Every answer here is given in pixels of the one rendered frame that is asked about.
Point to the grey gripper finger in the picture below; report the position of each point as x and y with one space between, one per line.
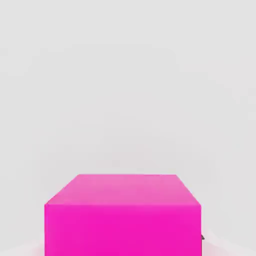
208 247

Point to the small pink cube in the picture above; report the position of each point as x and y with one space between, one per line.
122 220

